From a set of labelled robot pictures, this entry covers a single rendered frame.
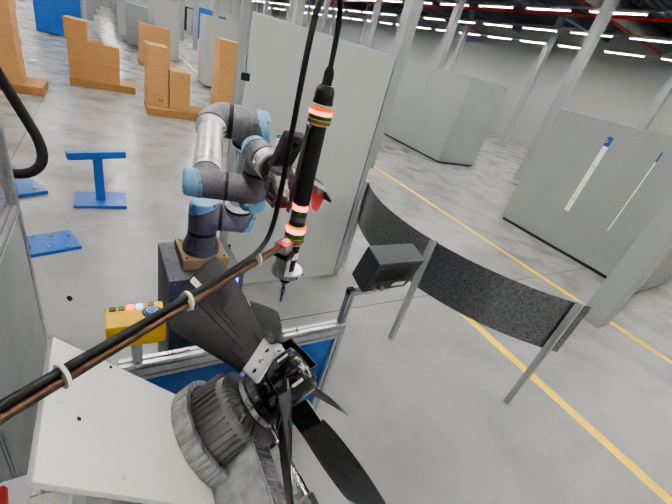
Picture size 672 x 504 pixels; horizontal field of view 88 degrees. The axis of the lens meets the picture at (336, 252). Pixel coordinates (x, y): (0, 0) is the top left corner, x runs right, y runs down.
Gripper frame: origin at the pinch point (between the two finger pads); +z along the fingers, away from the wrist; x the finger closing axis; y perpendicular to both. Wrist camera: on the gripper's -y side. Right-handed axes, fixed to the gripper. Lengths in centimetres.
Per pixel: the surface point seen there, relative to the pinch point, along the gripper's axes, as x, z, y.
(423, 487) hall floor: -103, 14, 166
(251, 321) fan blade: 6.9, -1.6, 33.3
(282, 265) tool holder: 2.6, -0.2, 16.7
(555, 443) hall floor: -216, 30, 166
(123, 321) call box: 33, -36, 59
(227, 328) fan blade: 13.4, 1.2, 31.5
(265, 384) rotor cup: 4.5, 7.2, 46.1
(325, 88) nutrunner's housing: 0.6, -1.7, -19.3
